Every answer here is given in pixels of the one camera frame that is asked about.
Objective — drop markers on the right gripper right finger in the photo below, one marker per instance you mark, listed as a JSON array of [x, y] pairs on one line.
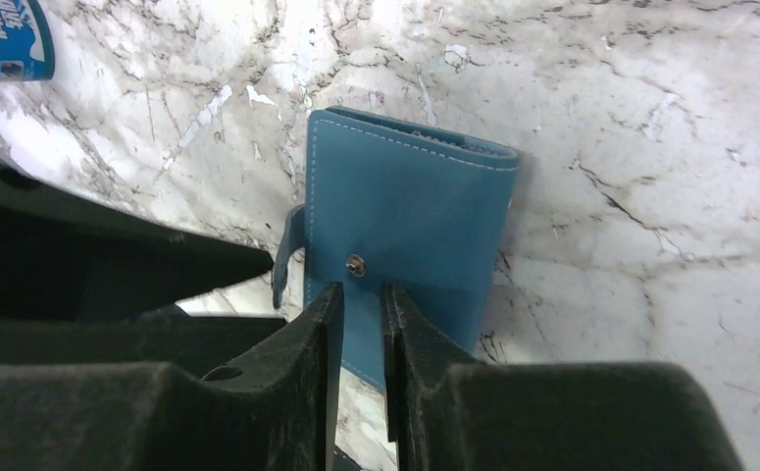
[[446, 410]]

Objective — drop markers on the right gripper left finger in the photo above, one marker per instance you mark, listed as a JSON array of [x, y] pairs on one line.
[[271, 408]]

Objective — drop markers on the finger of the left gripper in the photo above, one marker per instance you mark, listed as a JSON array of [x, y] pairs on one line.
[[197, 345], [65, 258]]

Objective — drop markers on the blue card holder wallet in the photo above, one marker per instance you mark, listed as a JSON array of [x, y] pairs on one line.
[[389, 201]]

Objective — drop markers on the blue white round coaster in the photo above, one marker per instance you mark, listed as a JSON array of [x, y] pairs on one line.
[[26, 45]]

